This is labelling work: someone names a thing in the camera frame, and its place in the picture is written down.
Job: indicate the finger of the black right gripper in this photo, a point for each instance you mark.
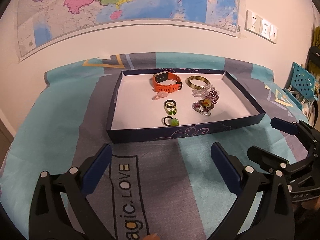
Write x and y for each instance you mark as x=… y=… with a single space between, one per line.
x=291 y=128
x=267 y=161

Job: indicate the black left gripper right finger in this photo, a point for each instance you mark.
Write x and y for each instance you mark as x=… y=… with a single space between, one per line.
x=274 y=218

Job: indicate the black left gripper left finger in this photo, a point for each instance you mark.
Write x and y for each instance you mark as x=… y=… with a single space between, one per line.
x=48 y=218

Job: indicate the orange smart watch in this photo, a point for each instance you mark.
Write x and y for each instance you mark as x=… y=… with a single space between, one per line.
x=166 y=82

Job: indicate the person's right hand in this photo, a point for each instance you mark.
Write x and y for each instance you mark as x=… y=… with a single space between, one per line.
x=310 y=205

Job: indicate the person's left hand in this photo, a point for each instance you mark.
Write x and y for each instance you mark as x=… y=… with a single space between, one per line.
x=152 y=236

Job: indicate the teal perforated rack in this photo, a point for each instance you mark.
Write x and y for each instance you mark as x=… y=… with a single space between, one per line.
x=302 y=86

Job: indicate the teal grey patterned bedsheet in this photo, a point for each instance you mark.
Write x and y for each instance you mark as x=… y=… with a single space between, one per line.
x=169 y=186

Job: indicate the dark blue tray box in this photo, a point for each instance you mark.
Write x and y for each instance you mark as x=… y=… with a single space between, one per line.
x=134 y=116

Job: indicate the white wall switch right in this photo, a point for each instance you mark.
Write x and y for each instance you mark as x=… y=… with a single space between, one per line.
x=273 y=36

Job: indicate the white wall socket middle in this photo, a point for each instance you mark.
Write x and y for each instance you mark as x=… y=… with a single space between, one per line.
x=265 y=28

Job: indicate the white wall socket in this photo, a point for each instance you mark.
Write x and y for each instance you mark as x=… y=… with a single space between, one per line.
x=253 y=22
x=265 y=28

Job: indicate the white wall socket left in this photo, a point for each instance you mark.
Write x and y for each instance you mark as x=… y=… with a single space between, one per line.
x=253 y=22

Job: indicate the colourful wall map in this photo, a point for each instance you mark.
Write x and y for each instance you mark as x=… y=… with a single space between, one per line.
x=40 y=22

